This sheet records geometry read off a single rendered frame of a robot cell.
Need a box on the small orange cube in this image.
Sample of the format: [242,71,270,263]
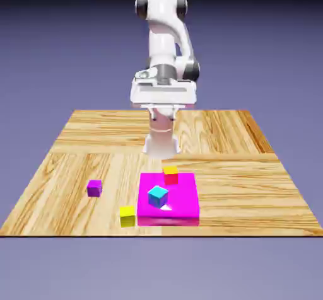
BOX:
[162,165,179,186]

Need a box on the small cyan cube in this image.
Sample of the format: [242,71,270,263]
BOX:
[147,185,169,209]

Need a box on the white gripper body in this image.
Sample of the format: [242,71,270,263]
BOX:
[129,78,197,110]

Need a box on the small yellow cube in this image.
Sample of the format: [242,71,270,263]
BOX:
[119,205,136,228]

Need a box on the small purple cube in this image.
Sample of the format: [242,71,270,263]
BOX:
[86,179,103,198]

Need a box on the large magenta box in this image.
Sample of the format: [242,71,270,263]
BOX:
[136,172,201,227]

